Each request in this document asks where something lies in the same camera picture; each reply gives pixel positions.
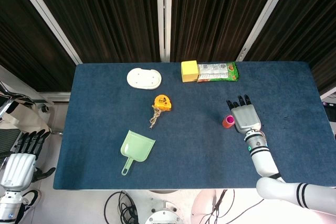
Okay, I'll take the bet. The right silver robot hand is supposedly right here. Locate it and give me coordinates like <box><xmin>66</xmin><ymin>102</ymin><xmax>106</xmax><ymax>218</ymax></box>
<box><xmin>226</xmin><ymin>94</ymin><xmax>263</xmax><ymax>134</ymax></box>

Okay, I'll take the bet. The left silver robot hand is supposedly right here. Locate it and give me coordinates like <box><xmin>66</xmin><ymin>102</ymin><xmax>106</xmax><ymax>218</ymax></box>
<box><xmin>0</xmin><ymin>129</ymin><xmax>56</xmax><ymax>190</ymax></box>

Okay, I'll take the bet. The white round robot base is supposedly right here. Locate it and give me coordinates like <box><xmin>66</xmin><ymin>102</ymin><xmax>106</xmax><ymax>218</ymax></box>
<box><xmin>144</xmin><ymin>200</ymin><xmax>184</xmax><ymax>224</ymax></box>

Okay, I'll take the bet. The orange plastic cup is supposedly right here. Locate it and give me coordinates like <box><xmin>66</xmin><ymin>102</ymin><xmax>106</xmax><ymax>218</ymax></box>
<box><xmin>222</xmin><ymin>115</ymin><xmax>235</xmax><ymax>129</ymax></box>

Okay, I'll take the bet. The black and white sneaker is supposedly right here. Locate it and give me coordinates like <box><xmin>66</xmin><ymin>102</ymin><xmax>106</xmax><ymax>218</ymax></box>
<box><xmin>22</xmin><ymin>189</ymin><xmax>43</xmax><ymax>213</ymax></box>

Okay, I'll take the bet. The green snack packet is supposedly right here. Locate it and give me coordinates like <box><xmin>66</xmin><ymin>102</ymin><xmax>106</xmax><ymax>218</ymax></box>
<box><xmin>196</xmin><ymin>61</ymin><xmax>239</xmax><ymax>83</ymax></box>

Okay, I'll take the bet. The yellow sponge cube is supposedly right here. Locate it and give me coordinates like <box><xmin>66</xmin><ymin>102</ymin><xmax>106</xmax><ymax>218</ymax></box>
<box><xmin>181</xmin><ymin>60</ymin><xmax>200</xmax><ymax>83</ymax></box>

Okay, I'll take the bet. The blue fabric table cover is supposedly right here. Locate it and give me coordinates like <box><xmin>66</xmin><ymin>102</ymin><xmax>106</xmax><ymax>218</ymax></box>
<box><xmin>52</xmin><ymin>62</ymin><xmax>332</xmax><ymax>190</ymax></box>

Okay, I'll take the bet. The yellow tape measure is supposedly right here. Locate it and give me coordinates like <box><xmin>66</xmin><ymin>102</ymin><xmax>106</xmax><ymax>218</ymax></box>
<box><xmin>153</xmin><ymin>94</ymin><xmax>173</xmax><ymax>112</ymax></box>

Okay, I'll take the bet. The pale pink robot torso shell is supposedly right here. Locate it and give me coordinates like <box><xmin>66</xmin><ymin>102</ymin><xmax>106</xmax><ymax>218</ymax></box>
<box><xmin>190</xmin><ymin>189</ymin><xmax>220</xmax><ymax>224</ymax></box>

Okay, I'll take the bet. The white oval plastic base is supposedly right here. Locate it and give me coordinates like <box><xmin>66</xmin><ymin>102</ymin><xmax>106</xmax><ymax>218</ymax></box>
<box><xmin>126</xmin><ymin>68</ymin><xmax>163</xmax><ymax>90</ymax></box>

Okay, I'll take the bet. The dark brown curtain panel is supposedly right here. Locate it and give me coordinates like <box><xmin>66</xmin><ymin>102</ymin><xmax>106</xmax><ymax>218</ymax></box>
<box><xmin>0</xmin><ymin>0</ymin><xmax>77</xmax><ymax>92</ymax></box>
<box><xmin>170</xmin><ymin>0</ymin><xmax>286</xmax><ymax>62</ymax></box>
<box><xmin>25</xmin><ymin>0</ymin><xmax>161</xmax><ymax>63</ymax></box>
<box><xmin>245</xmin><ymin>0</ymin><xmax>336</xmax><ymax>95</ymax></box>

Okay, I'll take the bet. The light green plastic dustpan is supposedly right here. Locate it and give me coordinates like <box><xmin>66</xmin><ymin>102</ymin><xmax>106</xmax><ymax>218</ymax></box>
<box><xmin>120</xmin><ymin>129</ymin><xmax>156</xmax><ymax>176</ymax></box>

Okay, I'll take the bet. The braided beige rope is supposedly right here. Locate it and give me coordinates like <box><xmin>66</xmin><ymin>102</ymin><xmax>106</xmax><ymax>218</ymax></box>
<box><xmin>149</xmin><ymin>105</ymin><xmax>163</xmax><ymax>130</ymax></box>

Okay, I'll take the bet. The thin dark cable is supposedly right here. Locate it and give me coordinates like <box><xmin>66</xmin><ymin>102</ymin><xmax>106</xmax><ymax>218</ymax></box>
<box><xmin>203</xmin><ymin>189</ymin><xmax>266</xmax><ymax>224</ymax></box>

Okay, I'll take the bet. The white partition frame post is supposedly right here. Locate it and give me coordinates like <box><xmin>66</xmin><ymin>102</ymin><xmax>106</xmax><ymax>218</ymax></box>
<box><xmin>235</xmin><ymin>0</ymin><xmax>297</xmax><ymax>62</ymax></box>
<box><xmin>156</xmin><ymin>0</ymin><xmax>173</xmax><ymax>62</ymax></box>
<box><xmin>9</xmin><ymin>0</ymin><xmax>82</xmax><ymax>65</ymax></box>

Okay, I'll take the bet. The black cable coil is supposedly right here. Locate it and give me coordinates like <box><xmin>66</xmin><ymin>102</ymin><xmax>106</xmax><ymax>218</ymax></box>
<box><xmin>104</xmin><ymin>190</ymin><xmax>140</xmax><ymax>224</ymax></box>

